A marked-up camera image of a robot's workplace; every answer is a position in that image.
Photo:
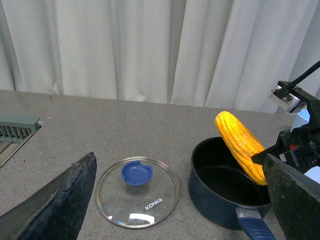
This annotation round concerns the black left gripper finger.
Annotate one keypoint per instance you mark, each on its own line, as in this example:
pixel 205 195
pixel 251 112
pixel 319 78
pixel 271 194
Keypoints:
pixel 57 210

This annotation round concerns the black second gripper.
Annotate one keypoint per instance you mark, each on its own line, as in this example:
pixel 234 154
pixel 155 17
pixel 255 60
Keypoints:
pixel 294 196

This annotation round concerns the yellow corn cob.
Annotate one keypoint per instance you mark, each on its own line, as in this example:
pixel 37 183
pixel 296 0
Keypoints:
pixel 242 144

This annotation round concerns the glass pot lid blue knob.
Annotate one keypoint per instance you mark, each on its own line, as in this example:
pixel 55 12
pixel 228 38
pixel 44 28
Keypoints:
pixel 137 192

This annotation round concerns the dark blue saucepan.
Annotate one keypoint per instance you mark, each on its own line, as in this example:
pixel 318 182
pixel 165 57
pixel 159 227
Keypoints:
pixel 224 194

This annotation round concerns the light blue cup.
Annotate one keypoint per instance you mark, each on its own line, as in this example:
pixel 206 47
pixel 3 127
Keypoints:
pixel 301 118

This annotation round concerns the green dish rack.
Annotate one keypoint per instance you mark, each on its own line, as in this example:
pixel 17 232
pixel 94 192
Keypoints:
pixel 15 131

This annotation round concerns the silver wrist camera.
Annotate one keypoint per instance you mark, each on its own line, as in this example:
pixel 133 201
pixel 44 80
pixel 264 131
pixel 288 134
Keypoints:
pixel 289 102

